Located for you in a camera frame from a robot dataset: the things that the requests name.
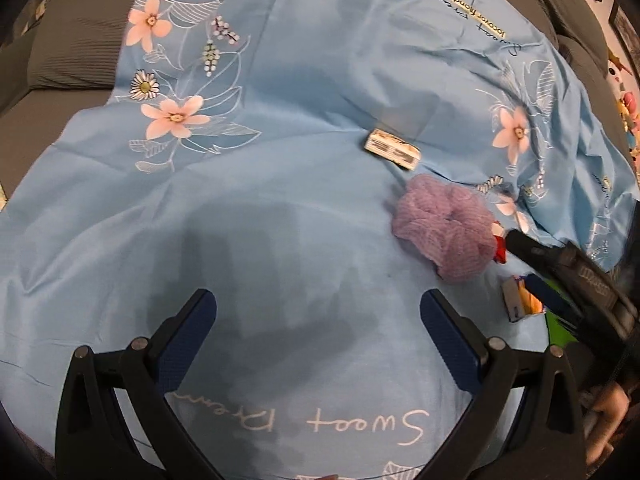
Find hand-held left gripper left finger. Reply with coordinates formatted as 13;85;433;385
55;288;218;480

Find small white printed box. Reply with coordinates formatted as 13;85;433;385
363;129;422;171

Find colourful toy figures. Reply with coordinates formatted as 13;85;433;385
606;47;640;171

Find purple mesh bath loofah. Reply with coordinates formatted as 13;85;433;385
391;174;497;282

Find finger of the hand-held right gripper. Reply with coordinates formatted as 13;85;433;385
505;229;571;273
525;274;583;331

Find small red white packet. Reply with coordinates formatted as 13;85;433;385
492;220;509;264

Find green cloth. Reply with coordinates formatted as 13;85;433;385
545;310;586;356

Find grey ribbed pillow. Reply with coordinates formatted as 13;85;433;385
27;0;151;92

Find small colourful packet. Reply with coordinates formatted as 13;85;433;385
501;275;546;323

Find person's right hand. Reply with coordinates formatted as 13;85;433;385
582;380;636;456

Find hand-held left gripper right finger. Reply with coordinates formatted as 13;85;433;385
415;288;586;480

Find blue floral bed sheet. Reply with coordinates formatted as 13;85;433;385
0;0;640;480

